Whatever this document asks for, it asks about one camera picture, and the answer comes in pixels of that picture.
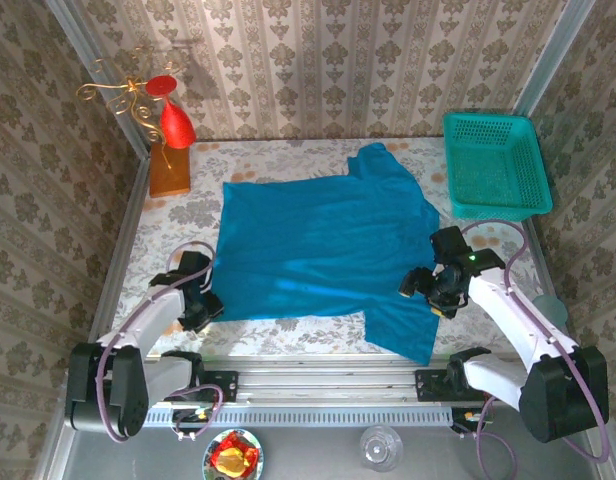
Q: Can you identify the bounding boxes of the blue t-shirt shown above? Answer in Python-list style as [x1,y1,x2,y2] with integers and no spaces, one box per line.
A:
[209,142,442,365]

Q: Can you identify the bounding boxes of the floral patterned table mat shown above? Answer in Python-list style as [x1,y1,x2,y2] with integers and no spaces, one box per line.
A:
[105,138,563,357]

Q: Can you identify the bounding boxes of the orange wooden base block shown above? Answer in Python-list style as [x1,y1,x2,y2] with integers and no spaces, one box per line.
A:
[148,144,192,199]

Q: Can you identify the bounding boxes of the red foil sweet wrapper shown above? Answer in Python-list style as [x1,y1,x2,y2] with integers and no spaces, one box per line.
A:
[210,431,261,476]

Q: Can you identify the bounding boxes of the teal plastic mesh basket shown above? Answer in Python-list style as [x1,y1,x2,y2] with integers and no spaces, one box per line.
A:
[441,111,554,223]

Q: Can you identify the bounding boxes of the blue patterned small plate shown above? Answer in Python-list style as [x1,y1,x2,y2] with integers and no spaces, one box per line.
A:
[202,428,264,480]

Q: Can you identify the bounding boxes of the yellow wrapped sweet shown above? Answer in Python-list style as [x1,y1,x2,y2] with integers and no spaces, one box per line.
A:
[218,446,253,476]

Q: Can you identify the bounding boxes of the clear drinking glass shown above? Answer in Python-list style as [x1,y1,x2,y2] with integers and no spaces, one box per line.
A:
[358,424,404,474]

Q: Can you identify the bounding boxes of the grey metal shelf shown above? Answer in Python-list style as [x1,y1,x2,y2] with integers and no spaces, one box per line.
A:
[35,392,616,480]

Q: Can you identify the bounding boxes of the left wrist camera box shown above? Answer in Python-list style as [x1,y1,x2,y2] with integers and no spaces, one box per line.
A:
[177,251,212,276]

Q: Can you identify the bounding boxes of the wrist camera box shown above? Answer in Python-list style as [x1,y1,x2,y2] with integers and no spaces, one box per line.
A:
[177,251,212,276]
[430,225,472,264]

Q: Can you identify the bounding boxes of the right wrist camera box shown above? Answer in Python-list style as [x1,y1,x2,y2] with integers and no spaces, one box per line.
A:
[430,225,472,264]

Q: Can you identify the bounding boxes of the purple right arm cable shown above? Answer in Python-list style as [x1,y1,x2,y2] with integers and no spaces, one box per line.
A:
[457,219,612,479]

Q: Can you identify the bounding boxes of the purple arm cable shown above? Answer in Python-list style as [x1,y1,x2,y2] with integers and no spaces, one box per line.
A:
[94,241,224,445]
[457,219,612,479]

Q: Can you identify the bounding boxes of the aluminium side rail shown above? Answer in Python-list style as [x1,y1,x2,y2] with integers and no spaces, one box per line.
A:
[522,218,580,365]
[80,149,154,369]

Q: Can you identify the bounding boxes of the black cable connector block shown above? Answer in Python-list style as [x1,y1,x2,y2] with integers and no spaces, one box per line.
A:
[450,406,495,432]

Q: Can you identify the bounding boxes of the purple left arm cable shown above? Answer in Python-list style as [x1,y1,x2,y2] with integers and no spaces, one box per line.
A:
[94,241,224,445]

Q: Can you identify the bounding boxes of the aluminium extrusion rail beam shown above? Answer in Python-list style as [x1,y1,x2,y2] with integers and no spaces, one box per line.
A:
[61,354,603,401]

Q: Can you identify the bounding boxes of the grey slotted cable duct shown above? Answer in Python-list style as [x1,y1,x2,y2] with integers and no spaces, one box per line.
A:
[142,405,454,427]

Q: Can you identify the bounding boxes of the gold wire red cone ornament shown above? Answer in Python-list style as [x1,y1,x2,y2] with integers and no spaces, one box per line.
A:
[76,44,198,170]

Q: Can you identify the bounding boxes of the aluminium frame post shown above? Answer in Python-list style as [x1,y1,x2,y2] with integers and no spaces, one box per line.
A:
[41,0,153,161]
[510,0,599,117]

